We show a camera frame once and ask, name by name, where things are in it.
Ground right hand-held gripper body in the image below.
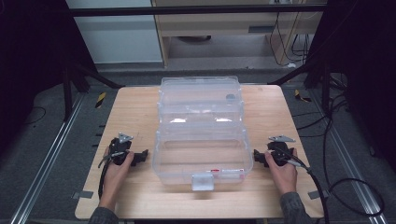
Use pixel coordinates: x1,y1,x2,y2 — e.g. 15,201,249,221
262,134,296,167

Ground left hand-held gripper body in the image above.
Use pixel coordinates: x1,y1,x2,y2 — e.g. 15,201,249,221
107,132,138,167

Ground clear plastic storage box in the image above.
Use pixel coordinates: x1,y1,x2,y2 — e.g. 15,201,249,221
151,76,254,192

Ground person's left hand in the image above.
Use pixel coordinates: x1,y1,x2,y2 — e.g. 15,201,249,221
98,147,135,210

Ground person's right hand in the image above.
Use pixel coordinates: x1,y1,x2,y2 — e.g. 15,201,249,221
264,148,299,196

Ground yellow black striped tape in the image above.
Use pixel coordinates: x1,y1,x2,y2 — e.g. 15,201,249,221
294,89,312,104
94,91,107,109

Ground black metal stand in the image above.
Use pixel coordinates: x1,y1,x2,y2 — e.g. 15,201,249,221
61,59,125,122
267,59,332,113

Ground white cabinet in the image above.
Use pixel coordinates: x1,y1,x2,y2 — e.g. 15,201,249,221
64,0,164,64

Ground wooden desk cabinet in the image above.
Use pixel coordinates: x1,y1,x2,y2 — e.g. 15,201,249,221
150,0,327,68

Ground black horizontal bar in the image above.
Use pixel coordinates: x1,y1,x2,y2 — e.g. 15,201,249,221
68,3,328,18

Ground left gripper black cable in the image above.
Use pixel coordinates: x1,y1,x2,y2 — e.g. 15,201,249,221
97,152,115,200

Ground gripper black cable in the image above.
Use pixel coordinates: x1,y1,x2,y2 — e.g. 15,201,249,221
278,147,331,224
97,152,115,200

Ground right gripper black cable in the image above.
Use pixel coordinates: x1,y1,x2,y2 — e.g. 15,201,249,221
278,147,331,224

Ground aluminium floor rail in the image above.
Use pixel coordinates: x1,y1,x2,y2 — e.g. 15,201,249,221
9,92,86,224
308,90,389,224

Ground black floor cable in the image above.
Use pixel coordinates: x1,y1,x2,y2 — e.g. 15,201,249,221
292,92,386,218

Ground hanging black cables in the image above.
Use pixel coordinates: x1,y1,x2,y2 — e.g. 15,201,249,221
269,12,316,68

